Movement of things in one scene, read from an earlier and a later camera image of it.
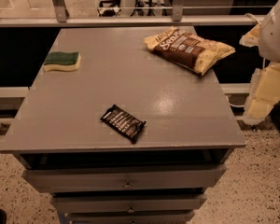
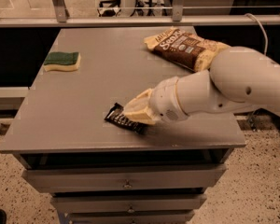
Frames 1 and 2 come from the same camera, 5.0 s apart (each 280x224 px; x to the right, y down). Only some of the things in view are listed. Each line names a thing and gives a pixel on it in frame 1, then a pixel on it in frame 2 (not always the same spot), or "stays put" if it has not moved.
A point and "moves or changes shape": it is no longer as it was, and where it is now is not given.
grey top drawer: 119,177 stays put
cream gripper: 276,36 → 164,99
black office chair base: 110,12 stays put
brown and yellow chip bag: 188,49 stays put
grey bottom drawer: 163,217 stays put
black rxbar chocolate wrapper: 122,121 moves or changes shape
